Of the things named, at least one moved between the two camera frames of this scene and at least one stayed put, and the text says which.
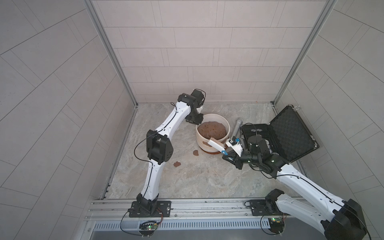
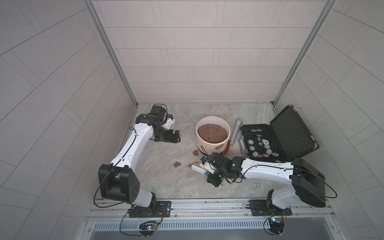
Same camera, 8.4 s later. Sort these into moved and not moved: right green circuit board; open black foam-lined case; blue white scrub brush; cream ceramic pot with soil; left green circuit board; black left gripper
Moved: blue white scrub brush; black left gripper
Not moved: left green circuit board; cream ceramic pot with soil; open black foam-lined case; right green circuit board
